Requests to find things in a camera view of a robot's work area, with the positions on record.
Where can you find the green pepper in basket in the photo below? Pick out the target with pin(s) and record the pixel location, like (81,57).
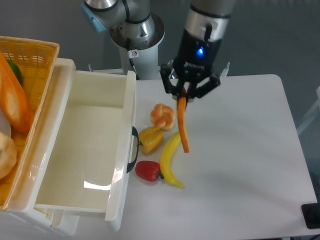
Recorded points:
(16,70)

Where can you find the black device at edge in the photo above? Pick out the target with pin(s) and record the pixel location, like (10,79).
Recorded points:
(311,214)

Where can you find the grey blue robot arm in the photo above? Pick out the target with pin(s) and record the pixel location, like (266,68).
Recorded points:
(202,14)

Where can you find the round bun in basket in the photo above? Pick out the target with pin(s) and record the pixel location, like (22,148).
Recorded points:
(8,154)

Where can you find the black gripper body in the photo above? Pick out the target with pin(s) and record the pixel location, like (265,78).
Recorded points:
(195,56)

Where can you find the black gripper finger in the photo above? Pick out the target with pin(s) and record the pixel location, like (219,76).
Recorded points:
(177,90)
(202,86)

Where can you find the toast bread slice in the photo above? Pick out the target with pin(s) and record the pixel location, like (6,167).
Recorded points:
(181,107)

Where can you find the orange baguette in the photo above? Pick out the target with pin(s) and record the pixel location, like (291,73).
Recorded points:
(13,100)

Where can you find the white drawer cabinet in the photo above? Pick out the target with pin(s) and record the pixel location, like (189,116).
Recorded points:
(21,215)

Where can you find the yellow woven basket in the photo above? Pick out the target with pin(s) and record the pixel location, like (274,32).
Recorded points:
(36,60)

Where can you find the yellow banana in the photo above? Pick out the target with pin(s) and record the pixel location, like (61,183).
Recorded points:
(166,158)

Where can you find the yellow bell pepper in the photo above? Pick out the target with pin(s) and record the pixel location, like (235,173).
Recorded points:
(150,138)

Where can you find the black drawer handle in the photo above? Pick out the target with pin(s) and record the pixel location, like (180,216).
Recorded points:
(135,146)

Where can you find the white upper drawer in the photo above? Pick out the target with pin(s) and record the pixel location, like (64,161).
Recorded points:
(86,173)

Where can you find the red bell pepper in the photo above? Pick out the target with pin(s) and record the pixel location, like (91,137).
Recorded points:
(148,170)

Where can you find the white frame at right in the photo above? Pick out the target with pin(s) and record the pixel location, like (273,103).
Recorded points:
(312,113)

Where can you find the knotted bread roll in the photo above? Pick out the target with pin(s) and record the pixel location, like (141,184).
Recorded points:
(163,117)

